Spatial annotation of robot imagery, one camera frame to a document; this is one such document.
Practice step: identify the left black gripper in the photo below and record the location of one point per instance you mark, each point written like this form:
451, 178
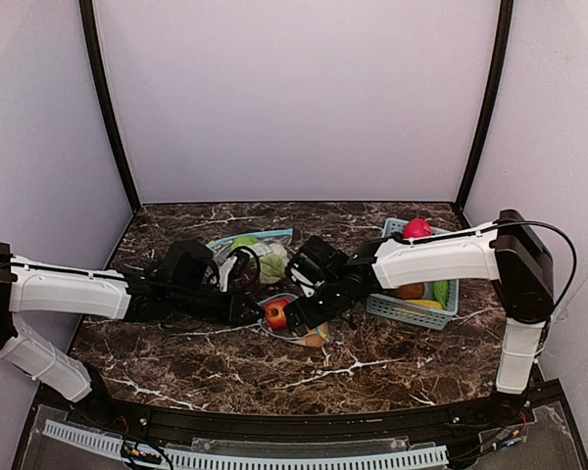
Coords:
245, 309

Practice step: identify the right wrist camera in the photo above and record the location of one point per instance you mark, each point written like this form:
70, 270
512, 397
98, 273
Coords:
299, 279

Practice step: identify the orange brown potato toy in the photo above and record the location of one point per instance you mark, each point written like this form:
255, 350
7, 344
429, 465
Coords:
409, 292

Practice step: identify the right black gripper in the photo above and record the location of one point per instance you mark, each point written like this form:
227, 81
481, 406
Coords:
300, 313

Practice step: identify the clear zip bag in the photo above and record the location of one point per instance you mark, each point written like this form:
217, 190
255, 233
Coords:
283, 335
221, 247

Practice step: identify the yellow lemon toy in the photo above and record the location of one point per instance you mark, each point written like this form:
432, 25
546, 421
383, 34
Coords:
426, 303

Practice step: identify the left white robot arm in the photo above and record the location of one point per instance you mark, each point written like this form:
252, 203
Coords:
188, 280

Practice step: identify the black frame post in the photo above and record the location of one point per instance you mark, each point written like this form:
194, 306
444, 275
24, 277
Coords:
495, 71
105, 102

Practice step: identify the pink red apple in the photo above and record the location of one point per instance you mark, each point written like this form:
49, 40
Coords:
417, 228

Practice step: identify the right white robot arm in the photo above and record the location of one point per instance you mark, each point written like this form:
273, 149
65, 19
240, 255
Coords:
506, 251

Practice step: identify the right black frame post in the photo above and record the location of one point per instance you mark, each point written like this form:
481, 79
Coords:
495, 71

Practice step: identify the green bumpy cucumber toy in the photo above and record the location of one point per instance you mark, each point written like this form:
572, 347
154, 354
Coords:
441, 292

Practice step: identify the white slotted cable duct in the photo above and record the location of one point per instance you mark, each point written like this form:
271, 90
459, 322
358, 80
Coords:
221, 454

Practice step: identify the red round fruit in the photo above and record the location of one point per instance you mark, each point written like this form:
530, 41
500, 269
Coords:
275, 315

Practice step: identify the green apple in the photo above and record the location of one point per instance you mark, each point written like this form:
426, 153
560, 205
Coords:
244, 241

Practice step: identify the light blue plastic basket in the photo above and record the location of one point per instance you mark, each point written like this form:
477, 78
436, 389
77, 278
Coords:
389, 307

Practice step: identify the white cauliflower toy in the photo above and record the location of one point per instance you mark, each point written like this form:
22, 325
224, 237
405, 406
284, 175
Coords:
273, 260

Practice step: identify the left black frame post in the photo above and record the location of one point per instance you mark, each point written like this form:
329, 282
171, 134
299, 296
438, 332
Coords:
105, 102

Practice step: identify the orange fruit toy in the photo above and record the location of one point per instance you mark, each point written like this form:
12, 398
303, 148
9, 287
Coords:
317, 337

